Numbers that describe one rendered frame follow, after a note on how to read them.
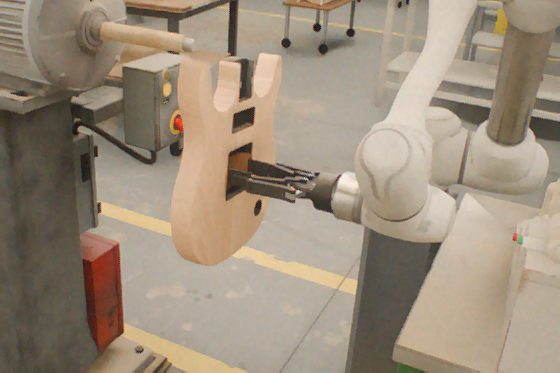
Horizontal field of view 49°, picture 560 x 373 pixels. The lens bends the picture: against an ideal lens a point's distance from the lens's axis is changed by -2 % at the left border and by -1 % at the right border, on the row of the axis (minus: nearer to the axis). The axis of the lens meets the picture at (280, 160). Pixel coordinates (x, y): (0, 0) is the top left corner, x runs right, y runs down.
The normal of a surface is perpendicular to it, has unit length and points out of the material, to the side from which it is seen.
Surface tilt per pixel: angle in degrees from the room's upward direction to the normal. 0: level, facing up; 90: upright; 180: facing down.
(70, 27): 89
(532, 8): 124
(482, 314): 0
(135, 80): 90
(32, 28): 81
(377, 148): 53
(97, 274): 90
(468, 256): 0
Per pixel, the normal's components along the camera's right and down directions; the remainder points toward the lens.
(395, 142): -0.37, -0.24
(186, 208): -0.40, 0.12
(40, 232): 0.90, 0.22
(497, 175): -0.36, 0.71
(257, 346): 0.06, -0.91
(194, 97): -0.43, 0.36
